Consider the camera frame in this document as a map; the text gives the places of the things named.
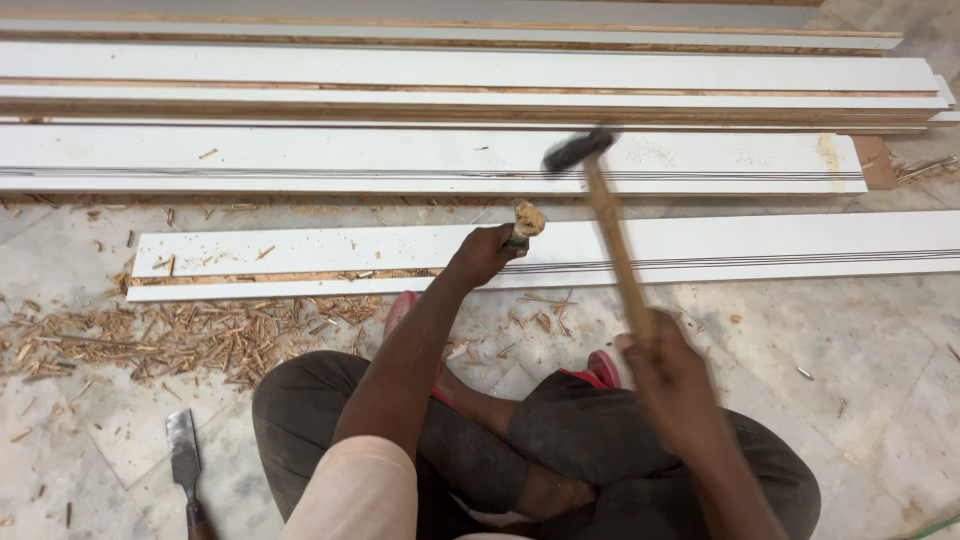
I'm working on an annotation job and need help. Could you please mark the person's right hand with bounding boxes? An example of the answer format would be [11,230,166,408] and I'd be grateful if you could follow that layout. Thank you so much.
[615,311,730,460]

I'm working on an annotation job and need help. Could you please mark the person's left hand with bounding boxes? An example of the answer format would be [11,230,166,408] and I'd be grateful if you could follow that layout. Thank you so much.
[445,222,529,291]

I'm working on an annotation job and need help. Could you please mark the wooden-handled chisel with frayed top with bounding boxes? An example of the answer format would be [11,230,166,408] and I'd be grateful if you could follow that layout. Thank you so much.
[504,198,546,251]

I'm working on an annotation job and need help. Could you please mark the wooden-handled black hammer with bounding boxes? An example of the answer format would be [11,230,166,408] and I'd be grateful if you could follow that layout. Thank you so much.
[541,127,660,348]

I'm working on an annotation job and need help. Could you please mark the red slipper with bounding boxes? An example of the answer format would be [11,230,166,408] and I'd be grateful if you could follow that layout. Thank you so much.
[382,290,466,415]
[558,349,622,391]

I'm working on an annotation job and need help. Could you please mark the white grooved long board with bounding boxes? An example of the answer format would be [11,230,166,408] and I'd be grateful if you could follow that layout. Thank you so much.
[0,122,870,198]

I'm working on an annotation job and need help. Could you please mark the white grooved board with cut slot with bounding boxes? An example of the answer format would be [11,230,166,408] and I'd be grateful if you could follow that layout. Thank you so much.
[125,210,960,303]

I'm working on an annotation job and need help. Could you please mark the stack of white laminated boards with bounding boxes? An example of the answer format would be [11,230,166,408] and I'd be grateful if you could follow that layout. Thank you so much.
[0,0,960,136]

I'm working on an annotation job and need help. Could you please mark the person's dark trousers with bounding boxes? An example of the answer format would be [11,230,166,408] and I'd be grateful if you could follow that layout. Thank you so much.
[252,350,822,540]

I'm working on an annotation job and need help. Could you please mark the person's beige sleeve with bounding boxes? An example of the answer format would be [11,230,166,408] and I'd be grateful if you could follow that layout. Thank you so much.
[279,435,419,540]

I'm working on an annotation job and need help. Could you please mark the heap of wood chips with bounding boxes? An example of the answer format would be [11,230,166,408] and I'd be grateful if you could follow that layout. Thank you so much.
[0,294,391,391]

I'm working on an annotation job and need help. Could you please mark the brown plywood offcut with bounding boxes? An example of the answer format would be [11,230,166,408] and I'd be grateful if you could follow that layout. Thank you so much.
[851,135,899,191]

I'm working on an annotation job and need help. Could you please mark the flat steel chisel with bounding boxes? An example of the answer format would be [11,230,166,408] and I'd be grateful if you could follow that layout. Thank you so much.
[165,408,219,540]

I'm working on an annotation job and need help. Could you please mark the green cable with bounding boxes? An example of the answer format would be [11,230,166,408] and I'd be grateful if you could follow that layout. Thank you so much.
[903,514,960,540]

